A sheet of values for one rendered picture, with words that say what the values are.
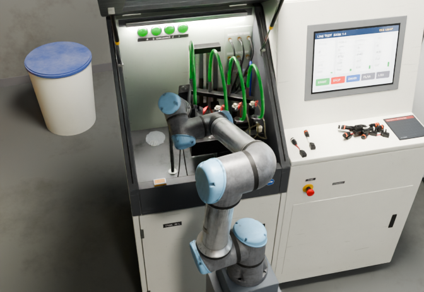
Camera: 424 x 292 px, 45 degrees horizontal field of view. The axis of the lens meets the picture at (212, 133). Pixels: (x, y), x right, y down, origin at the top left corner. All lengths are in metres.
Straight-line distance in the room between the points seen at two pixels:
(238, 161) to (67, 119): 2.62
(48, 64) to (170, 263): 1.82
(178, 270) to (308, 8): 1.38
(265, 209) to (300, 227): 0.27
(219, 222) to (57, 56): 2.54
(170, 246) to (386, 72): 1.29
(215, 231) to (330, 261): 1.42
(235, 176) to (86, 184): 2.29
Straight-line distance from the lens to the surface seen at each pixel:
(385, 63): 2.49
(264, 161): 1.41
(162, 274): 2.61
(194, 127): 1.73
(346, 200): 2.56
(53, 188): 3.60
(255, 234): 1.75
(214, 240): 1.62
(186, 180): 2.17
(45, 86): 3.73
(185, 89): 1.95
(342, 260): 2.95
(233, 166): 1.37
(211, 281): 2.03
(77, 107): 3.84
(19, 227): 3.43
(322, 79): 2.37
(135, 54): 2.38
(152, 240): 2.40
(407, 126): 2.57
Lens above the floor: 2.47
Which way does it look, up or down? 39 degrees down
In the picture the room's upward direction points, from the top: 1 degrees clockwise
